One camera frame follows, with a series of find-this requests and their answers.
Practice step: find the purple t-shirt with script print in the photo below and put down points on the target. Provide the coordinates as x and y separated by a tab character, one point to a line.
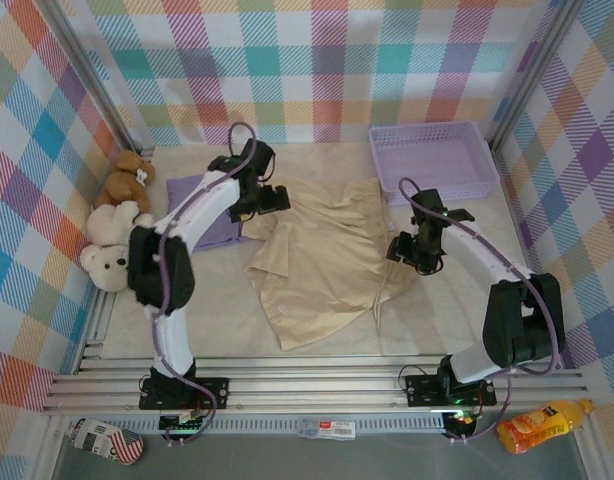
179	192

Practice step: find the purple plastic basket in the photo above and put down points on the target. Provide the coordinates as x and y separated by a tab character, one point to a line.
432	160

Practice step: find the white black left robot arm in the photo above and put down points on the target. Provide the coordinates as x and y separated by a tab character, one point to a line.
207	205

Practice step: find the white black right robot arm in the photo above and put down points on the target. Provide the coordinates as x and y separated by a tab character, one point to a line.
487	255

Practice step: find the brown teddy bear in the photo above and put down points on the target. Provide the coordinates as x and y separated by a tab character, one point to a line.
122	182

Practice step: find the cream teddy bear without face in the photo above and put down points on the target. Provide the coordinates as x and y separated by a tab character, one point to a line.
112	225

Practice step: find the cream teddy bear black nose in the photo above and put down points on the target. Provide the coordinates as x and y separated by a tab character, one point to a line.
104	267

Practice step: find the right controller circuit board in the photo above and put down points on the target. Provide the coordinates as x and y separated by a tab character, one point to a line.
462	422

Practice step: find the controller circuit board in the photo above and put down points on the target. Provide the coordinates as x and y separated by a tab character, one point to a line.
182	424
462	422

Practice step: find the clear packet with red label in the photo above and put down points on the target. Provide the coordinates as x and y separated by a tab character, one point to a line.
329	427

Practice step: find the orange juice bottle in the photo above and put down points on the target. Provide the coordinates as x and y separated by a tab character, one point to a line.
537	425

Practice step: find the left controller circuit board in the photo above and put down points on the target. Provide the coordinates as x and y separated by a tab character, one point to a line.
182	424

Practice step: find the flag print fabric pouch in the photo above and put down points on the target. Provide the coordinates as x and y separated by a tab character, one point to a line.
102	440

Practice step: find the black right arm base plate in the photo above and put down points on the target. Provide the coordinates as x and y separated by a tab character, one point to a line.
422	390

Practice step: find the aluminium rail frame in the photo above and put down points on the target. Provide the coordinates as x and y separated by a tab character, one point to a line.
312	385

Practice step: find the aluminium corner post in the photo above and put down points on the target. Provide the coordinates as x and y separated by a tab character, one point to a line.
532	70
92	75

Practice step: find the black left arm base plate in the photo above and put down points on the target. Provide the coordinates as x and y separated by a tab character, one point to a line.
212	392

